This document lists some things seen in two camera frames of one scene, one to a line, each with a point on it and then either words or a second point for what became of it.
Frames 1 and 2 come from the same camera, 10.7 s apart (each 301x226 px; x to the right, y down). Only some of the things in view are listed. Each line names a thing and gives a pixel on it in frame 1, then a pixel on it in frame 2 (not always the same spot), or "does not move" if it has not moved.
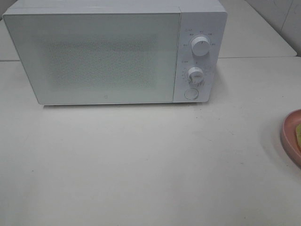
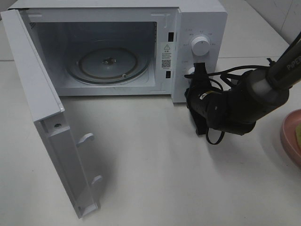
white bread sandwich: [298, 132] does not move
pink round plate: [289, 137] does not move
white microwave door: [98, 58] -> [48, 113]
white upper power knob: [201, 46] does not move
